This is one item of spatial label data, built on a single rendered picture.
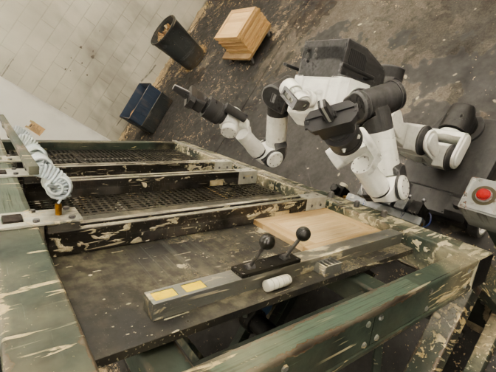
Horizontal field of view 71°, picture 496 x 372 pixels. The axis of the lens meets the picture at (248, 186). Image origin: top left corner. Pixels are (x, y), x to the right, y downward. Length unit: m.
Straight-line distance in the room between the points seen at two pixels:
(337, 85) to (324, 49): 0.15
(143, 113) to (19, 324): 4.80
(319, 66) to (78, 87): 5.14
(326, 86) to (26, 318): 1.04
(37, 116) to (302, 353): 4.29
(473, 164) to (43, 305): 2.11
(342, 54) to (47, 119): 3.89
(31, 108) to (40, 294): 4.03
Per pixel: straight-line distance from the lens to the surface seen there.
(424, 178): 2.33
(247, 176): 1.87
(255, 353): 0.65
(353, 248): 1.16
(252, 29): 4.38
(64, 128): 4.73
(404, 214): 1.61
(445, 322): 1.41
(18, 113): 4.66
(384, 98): 1.16
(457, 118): 2.26
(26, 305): 0.69
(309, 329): 0.72
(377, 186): 1.10
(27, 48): 6.04
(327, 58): 1.30
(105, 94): 6.23
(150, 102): 5.36
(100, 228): 1.05
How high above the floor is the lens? 2.15
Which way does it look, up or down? 41 degrees down
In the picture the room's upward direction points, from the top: 56 degrees counter-clockwise
